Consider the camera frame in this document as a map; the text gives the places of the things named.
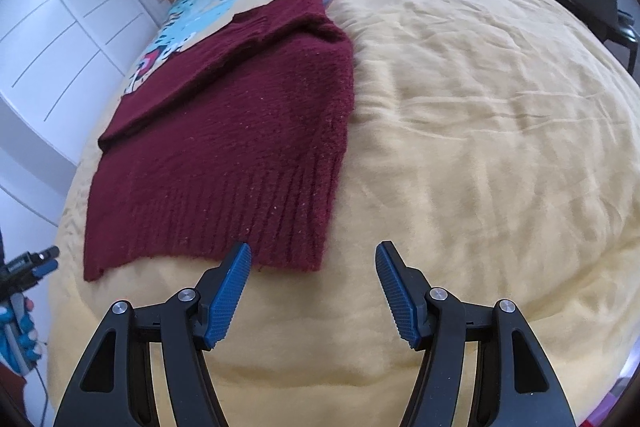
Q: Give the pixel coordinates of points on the yellow printed blanket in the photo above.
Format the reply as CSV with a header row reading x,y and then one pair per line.
x,y
475,132

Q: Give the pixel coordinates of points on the maroon knitted sweater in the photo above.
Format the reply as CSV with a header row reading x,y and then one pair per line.
x,y
225,132

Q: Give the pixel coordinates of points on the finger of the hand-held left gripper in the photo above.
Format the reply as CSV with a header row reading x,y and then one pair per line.
x,y
42,253
44,268

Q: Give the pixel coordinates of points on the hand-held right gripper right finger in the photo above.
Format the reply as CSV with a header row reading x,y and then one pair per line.
x,y
400,302

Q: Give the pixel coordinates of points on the white wardrobe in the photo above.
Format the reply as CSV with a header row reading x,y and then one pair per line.
x,y
60,17

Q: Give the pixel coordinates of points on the person's left hand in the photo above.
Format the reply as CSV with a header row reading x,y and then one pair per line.
x,y
20,332

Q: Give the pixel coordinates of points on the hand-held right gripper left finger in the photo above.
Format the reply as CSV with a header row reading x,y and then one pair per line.
x,y
227,297

